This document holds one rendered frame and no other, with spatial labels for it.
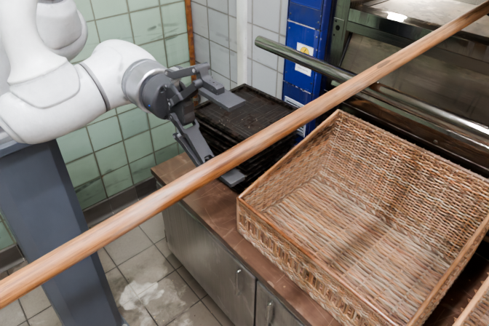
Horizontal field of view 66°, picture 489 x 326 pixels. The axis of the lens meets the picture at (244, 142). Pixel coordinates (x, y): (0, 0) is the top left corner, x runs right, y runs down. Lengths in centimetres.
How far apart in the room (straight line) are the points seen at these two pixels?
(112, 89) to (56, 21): 37
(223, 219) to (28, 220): 57
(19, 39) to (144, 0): 115
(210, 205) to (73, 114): 72
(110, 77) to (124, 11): 107
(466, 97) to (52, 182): 113
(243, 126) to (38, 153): 61
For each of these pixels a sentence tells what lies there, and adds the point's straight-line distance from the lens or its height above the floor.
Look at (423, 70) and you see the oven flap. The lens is 120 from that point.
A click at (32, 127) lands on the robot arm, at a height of 118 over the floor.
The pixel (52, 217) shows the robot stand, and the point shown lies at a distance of 120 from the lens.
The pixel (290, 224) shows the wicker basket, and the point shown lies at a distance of 126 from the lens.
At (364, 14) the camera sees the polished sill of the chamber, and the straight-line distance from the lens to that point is 123.
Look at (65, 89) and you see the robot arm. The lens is 71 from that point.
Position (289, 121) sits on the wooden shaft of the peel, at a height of 118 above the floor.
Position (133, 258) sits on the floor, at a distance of 197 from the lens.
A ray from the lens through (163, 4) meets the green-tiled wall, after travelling 187.
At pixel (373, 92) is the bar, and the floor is 116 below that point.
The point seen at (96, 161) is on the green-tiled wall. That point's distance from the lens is 200.
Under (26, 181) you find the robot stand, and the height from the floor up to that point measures 88.
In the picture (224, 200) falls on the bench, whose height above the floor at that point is 58.
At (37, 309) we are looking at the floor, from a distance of 197.
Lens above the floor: 152
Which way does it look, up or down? 36 degrees down
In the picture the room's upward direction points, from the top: straight up
